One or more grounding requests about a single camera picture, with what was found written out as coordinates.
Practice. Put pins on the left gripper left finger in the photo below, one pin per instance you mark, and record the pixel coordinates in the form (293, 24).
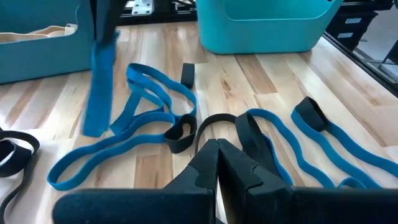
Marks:
(140, 208)

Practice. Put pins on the dark teal plastic basket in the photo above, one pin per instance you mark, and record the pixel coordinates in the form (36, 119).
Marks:
(46, 59)

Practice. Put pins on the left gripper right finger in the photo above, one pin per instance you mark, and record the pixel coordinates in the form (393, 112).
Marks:
(311, 208)

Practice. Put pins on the thin blue rubber band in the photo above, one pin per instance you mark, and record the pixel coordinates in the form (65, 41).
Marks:
(292, 146)

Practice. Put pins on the black table rail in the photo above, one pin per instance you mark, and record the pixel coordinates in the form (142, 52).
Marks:
(373, 71)

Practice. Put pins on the silver frame bracket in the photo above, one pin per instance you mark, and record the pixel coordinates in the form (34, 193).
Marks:
(142, 7)

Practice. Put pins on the green plastic basket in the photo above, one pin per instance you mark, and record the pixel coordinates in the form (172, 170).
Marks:
(264, 34)

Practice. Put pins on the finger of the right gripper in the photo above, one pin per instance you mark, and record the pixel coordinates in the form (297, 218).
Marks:
(115, 15)
(101, 18)

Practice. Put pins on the wide tan rubber band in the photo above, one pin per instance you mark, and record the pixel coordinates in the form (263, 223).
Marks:
(46, 31)

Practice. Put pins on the small black rubber band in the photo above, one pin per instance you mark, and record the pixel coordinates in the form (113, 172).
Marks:
(188, 76)
(311, 113)
(180, 143)

